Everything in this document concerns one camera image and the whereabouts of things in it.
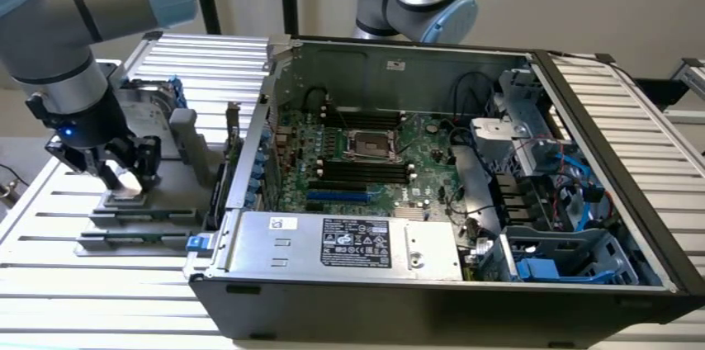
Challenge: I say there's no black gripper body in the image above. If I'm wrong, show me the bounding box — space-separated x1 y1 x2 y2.
44 91 136 152

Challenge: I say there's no square CPU chip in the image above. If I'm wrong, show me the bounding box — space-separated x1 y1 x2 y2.
104 191 149 206

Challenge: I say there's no blue expansion slot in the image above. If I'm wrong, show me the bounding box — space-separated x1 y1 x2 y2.
306 191 371 205

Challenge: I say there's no metal CPU socket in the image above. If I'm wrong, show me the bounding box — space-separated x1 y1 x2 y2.
339 128 402 162

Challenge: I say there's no grey parts rack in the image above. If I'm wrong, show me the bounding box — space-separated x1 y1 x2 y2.
73 73 244 258

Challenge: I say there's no hard disk with blue rails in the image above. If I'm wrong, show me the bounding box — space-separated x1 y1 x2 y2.
116 75 185 161

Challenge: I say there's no graphics card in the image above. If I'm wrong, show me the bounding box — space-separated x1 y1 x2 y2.
204 125 244 232

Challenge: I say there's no green RAM stick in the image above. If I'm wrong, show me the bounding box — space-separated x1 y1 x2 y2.
79 229 189 244

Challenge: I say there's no blue case latch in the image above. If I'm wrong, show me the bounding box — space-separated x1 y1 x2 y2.
185 233 215 261

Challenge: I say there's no silver power supply unit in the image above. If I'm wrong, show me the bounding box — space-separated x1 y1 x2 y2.
218 210 465 281

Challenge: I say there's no small silver chipset heatsink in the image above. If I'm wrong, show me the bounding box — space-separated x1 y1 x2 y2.
392 206 430 221

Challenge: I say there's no green motherboard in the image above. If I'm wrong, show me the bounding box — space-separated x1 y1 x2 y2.
263 106 475 225

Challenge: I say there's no silver metal cover plate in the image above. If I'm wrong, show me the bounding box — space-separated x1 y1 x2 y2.
450 144 503 240

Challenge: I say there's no black open PC case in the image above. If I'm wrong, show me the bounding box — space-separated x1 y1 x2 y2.
183 34 705 343

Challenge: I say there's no metal drive cage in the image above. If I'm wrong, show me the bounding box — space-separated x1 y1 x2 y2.
469 68 581 176

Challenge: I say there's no grey blue disk bay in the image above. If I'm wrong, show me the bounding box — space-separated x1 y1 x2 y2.
482 224 641 286

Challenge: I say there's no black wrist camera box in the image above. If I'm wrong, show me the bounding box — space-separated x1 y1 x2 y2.
25 92 59 129

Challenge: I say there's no thin black cable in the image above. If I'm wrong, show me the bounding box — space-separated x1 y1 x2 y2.
0 163 29 188

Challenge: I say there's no black looped wire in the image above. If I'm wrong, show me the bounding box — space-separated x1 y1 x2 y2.
451 70 498 122

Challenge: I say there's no black fan duct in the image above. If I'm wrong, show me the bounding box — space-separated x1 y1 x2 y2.
487 171 554 232

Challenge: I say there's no blue SATA wire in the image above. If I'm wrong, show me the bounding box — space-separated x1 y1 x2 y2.
550 150 614 236

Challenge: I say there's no black cable over table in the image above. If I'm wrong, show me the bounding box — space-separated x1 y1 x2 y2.
549 50 646 89

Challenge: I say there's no aluminium frame profile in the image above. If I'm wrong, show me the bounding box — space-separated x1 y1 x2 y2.
659 57 705 125

